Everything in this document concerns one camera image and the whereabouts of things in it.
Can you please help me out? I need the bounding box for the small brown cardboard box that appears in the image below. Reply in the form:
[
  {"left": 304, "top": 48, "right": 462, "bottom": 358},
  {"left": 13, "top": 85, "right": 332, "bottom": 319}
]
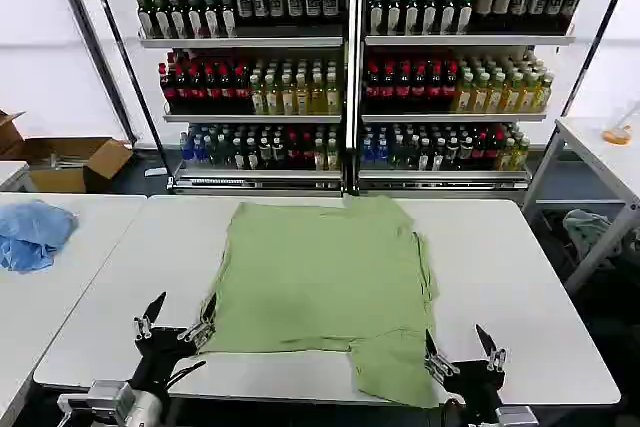
[{"left": 0, "top": 108, "right": 27, "bottom": 159}]

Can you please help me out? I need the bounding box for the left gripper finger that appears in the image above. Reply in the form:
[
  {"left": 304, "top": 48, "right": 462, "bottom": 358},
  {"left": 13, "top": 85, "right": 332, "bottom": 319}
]
[
  {"left": 132, "top": 291, "right": 168, "bottom": 341},
  {"left": 177, "top": 292, "right": 219, "bottom": 348}
]

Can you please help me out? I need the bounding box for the green shirt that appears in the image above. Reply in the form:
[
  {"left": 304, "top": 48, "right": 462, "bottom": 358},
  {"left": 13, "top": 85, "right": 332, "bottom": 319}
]
[{"left": 198, "top": 194, "right": 442, "bottom": 410}]

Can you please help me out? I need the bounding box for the open brown cardboard box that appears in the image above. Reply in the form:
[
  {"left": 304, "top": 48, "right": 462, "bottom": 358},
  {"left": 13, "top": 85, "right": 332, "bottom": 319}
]
[{"left": 18, "top": 136, "right": 135, "bottom": 194}]

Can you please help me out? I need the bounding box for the grey-green crumpled cloth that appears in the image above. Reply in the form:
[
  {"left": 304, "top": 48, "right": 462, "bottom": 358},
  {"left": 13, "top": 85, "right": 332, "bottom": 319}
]
[{"left": 562, "top": 208, "right": 622, "bottom": 259}]

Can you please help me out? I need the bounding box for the white side table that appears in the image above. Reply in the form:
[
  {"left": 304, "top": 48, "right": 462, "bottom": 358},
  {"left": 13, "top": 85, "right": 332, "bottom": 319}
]
[{"left": 521, "top": 115, "right": 640, "bottom": 298}]

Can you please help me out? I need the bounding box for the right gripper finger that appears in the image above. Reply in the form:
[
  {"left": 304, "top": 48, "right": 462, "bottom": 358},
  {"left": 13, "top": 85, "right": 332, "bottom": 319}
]
[
  {"left": 474, "top": 323, "right": 508, "bottom": 373},
  {"left": 423, "top": 328, "right": 461, "bottom": 378}
]

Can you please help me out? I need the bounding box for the pile of dark clothes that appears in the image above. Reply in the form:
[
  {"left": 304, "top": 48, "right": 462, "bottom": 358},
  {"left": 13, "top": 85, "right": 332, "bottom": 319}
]
[{"left": 539, "top": 208, "right": 640, "bottom": 308}]

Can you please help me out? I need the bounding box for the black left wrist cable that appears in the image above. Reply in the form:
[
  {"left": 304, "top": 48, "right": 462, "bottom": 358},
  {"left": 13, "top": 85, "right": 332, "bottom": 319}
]
[{"left": 163, "top": 358, "right": 208, "bottom": 392}]

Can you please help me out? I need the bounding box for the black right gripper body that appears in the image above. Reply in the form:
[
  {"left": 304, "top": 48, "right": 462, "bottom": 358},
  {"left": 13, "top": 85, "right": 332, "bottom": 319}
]
[{"left": 442, "top": 358, "right": 505, "bottom": 414}]

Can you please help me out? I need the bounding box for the clear cup with orange content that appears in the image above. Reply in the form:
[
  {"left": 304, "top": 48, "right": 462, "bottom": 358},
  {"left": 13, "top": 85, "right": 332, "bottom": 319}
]
[{"left": 601, "top": 100, "right": 640, "bottom": 145}]

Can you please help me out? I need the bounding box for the blue crumpled cloth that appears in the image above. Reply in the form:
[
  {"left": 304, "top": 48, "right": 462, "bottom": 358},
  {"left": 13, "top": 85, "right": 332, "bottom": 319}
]
[{"left": 0, "top": 198, "right": 81, "bottom": 275}]

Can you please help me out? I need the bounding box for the bottle shelf rack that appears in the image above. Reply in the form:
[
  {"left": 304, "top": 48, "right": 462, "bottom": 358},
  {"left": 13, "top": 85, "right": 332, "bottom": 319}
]
[
  {"left": 357, "top": 0, "right": 583, "bottom": 194},
  {"left": 111, "top": 0, "right": 351, "bottom": 194}
]

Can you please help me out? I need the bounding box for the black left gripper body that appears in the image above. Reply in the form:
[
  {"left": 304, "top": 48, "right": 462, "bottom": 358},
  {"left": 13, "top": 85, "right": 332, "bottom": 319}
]
[{"left": 131, "top": 326, "right": 199, "bottom": 393}]

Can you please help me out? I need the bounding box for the white vertical post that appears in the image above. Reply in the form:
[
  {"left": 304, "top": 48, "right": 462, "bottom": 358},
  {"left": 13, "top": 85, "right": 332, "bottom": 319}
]
[{"left": 342, "top": 0, "right": 370, "bottom": 199}]

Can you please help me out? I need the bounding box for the black slanted frame pole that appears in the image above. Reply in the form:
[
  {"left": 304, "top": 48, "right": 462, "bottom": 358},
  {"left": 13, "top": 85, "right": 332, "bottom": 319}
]
[
  {"left": 81, "top": 0, "right": 170, "bottom": 171},
  {"left": 583, "top": 0, "right": 640, "bottom": 98},
  {"left": 48, "top": 0, "right": 140, "bottom": 144}
]

